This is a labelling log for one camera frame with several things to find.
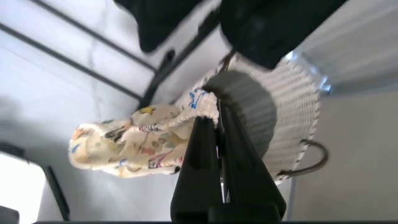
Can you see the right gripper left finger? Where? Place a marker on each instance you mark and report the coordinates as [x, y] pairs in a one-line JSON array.
[[199, 174]]

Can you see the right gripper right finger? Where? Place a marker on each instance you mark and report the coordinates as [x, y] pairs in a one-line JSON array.
[[245, 180]]

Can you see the cream printed garment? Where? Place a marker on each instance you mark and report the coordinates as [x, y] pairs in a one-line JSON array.
[[130, 146]]

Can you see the black t-shirt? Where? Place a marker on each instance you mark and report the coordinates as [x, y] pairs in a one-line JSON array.
[[264, 31]]

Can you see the white laundry basket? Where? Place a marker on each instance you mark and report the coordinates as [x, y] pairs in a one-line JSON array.
[[295, 102]]

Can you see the black clothes rack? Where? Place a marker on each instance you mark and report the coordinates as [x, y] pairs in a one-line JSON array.
[[77, 67]]

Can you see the white curtain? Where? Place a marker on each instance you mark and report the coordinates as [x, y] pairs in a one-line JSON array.
[[357, 31]]

